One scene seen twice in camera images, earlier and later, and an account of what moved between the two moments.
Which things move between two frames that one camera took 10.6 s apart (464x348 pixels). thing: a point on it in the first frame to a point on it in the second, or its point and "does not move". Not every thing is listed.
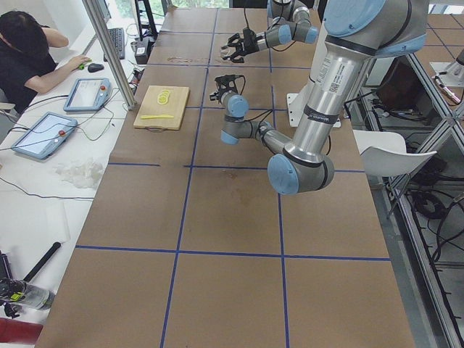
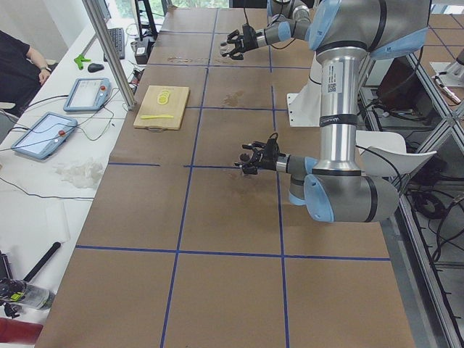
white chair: x=384 y=154 does not move
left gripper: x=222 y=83 to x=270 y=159
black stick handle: x=51 y=251 does not move
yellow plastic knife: x=156 y=117 does not move
